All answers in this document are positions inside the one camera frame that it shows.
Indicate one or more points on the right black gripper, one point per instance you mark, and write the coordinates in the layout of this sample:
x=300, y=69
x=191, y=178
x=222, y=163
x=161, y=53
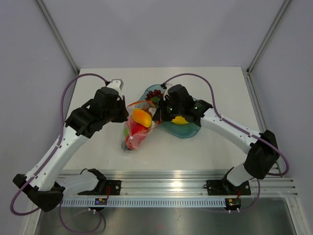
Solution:
x=161, y=114

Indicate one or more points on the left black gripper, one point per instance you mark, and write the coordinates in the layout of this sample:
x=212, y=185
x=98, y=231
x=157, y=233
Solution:
x=121, y=102

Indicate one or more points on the orange yellow pepper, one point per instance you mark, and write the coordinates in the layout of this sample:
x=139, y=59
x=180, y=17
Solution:
x=142, y=117

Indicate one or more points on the green round vegetable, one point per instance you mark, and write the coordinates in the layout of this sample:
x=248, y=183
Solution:
x=126, y=133

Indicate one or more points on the clear orange zip top bag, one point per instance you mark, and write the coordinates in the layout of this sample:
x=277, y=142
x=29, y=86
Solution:
x=148, y=107

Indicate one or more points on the red apple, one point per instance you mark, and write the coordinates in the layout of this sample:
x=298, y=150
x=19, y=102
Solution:
x=135, y=127

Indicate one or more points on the orange red tomato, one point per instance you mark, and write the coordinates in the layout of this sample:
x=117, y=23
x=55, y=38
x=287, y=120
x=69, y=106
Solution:
x=133, y=142

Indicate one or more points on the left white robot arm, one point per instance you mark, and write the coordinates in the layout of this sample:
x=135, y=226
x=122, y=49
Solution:
x=40, y=184

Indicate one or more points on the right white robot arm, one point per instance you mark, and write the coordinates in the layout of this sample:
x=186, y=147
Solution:
x=261, y=148

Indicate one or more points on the teal plastic food tray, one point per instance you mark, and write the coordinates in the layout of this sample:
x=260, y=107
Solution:
x=180, y=131

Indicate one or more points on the green leaf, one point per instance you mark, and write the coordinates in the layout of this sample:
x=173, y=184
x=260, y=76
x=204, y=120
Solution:
x=155, y=99

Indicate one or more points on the yellow banana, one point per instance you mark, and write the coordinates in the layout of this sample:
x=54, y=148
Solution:
x=179, y=120

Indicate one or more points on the purple grape bunch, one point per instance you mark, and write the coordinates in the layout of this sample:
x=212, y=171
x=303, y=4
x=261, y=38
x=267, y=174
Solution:
x=155, y=93

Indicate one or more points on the left small circuit board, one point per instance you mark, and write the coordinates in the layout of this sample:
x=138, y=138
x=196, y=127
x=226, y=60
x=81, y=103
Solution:
x=101, y=201

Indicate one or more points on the small circuit board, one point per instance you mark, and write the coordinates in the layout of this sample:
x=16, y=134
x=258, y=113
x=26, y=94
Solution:
x=233, y=203
x=101, y=201

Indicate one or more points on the right small circuit board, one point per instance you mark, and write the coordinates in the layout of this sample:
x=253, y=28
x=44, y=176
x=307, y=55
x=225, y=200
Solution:
x=233, y=203

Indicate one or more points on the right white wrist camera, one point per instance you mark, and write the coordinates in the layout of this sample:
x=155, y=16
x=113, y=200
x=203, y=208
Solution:
x=166, y=95

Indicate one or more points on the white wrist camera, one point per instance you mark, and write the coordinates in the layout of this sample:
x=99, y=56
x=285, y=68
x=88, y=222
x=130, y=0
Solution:
x=116, y=84
x=166, y=95

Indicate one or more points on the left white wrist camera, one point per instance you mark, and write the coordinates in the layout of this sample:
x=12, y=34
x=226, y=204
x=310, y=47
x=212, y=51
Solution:
x=116, y=84

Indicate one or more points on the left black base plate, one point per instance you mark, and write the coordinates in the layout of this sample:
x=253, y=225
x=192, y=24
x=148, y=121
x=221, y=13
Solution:
x=111, y=187

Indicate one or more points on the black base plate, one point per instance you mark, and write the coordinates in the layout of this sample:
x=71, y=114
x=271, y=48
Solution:
x=111, y=187
x=222, y=187

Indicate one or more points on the aluminium mounting rail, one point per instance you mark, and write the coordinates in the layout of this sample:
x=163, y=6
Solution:
x=187, y=183

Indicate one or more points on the white slotted cable duct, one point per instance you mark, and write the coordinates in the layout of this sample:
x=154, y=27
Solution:
x=115, y=202

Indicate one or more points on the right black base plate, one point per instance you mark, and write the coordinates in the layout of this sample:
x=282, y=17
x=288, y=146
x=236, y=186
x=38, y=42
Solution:
x=222, y=187

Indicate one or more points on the left aluminium frame post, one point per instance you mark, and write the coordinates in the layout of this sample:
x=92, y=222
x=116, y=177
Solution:
x=57, y=35

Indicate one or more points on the aluminium frame post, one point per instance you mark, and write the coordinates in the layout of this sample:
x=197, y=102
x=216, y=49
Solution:
x=269, y=34
x=57, y=35

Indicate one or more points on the right aluminium frame post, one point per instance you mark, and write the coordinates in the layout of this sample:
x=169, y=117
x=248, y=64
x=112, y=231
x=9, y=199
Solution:
x=269, y=34

